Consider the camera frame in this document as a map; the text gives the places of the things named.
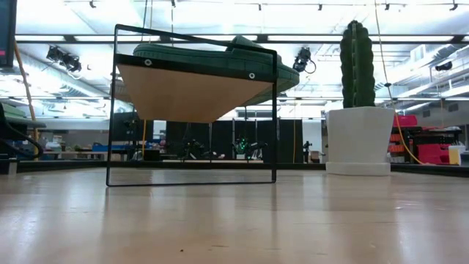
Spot wooden shelf with black frame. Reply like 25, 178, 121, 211
106, 23, 278, 188

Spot green rubber slide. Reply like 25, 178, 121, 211
132, 34, 300, 106

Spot background robot with green lights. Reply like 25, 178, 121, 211
232, 135, 268, 161

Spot dark background monitor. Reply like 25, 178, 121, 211
111, 111, 155, 143

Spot white plant pot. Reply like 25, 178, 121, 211
325, 106, 396, 177

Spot green cactus plant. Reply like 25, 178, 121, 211
339, 20, 377, 109

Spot red storage bins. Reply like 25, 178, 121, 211
388, 114, 463, 166

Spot small yellow box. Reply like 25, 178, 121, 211
448, 145, 462, 166

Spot computer monitor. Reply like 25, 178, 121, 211
0, 0, 18, 69

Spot black partition wall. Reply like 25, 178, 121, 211
164, 118, 305, 164

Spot black hanging camera with cable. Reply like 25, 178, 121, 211
292, 46, 317, 74

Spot thin yellow hanging cable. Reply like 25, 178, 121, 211
373, 0, 426, 166

